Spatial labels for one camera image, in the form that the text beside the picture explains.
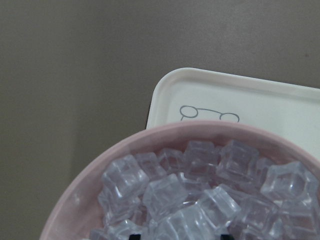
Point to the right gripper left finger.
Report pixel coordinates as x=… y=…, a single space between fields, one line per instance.
x=135 y=237

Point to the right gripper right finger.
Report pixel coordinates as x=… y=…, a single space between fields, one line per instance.
x=226 y=237

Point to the clear ice cubes pile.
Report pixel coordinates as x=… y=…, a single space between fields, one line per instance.
x=207 y=190

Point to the pink bowl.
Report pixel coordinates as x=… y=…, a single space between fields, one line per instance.
x=77 y=211

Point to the white rabbit print tray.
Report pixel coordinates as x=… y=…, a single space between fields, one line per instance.
x=288 y=110

